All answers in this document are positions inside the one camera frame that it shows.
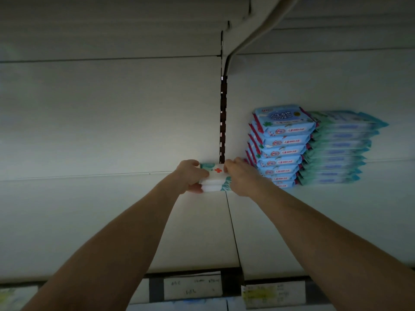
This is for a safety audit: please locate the person's left hand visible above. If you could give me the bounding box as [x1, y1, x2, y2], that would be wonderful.
[162, 159, 210, 195]

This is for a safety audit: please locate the person's right hand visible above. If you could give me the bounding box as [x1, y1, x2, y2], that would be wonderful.
[223, 157, 267, 198]

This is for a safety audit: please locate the stack of blue red packets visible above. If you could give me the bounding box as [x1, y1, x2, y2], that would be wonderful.
[245, 105, 316, 188]

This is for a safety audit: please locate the stack of blue green packets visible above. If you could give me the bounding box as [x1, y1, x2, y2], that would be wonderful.
[298, 111, 390, 187]

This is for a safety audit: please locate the metal store shelving unit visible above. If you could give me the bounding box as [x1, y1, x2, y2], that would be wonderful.
[0, 0, 415, 311]

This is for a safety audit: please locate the person's left forearm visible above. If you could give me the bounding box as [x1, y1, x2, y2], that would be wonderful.
[22, 178, 182, 311]

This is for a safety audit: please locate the person's right forearm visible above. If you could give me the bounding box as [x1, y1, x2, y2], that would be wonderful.
[256, 181, 415, 311]

